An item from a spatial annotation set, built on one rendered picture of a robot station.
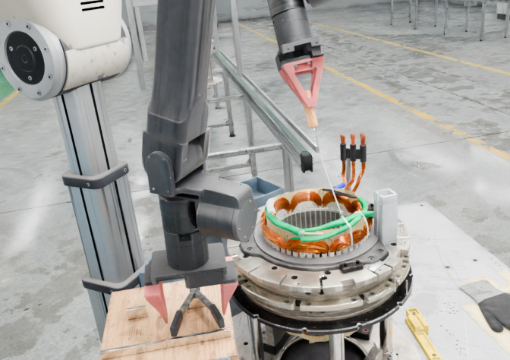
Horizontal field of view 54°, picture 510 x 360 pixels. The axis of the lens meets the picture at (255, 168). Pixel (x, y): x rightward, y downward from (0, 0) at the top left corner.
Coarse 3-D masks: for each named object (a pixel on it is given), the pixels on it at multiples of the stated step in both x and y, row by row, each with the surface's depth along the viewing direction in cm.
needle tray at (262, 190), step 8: (256, 176) 123; (248, 184) 122; (256, 184) 124; (264, 184) 121; (272, 184) 118; (256, 192) 124; (264, 192) 123; (272, 192) 114; (280, 192) 115; (256, 200) 112; (264, 200) 113; (208, 240) 116; (216, 240) 113; (224, 240) 111; (224, 248) 112; (232, 304) 117; (232, 312) 118; (240, 312) 119
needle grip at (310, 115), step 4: (308, 92) 80; (308, 96) 80; (304, 104) 80; (304, 108) 80; (308, 108) 80; (312, 108) 80; (304, 112) 81; (308, 112) 80; (312, 112) 80; (308, 116) 80; (312, 116) 80; (308, 120) 80; (312, 120) 80; (316, 120) 80; (308, 124) 80; (312, 124) 80; (316, 124) 80
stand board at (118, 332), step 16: (176, 288) 82; (208, 288) 81; (112, 304) 80; (128, 304) 79; (144, 304) 79; (176, 304) 78; (112, 320) 76; (144, 320) 75; (160, 320) 75; (192, 320) 74; (208, 320) 74; (224, 320) 73; (112, 336) 72; (128, 336) 72; (144, 336) 72; (160, 336) 71; (176, 336) 71; (160, 352) 68; (176, 352) 68; (192, 352) 68; (208, 352) 67; (224, 352) 67
